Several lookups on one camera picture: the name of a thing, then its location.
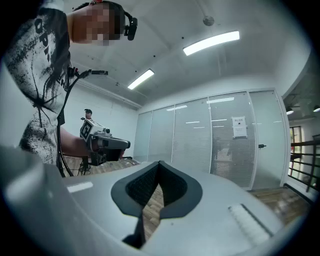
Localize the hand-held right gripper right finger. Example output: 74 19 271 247
141 160 286 256

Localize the long ceiling light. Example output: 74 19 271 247
127 69 155 90
183 30 240 56

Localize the black body cable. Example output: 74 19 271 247
56 74 76 178

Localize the black metal railing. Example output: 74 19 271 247
287 134 320 193

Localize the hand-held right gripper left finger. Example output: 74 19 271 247
62 161 161 256

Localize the person's black white print shirt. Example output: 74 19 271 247
2 4 75 166

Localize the black head-worn camera headset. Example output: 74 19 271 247
72 0 139 42

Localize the person's head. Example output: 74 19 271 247
66 2 126 47

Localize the person's left forearm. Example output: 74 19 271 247
59 126 91 159

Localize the black tripod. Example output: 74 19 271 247
77 156 92 176

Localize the white paper notice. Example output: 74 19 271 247
231 116 248 139

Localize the black device mount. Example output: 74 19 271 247
67 65 92 81

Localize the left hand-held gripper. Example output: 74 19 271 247
79 119 131 166

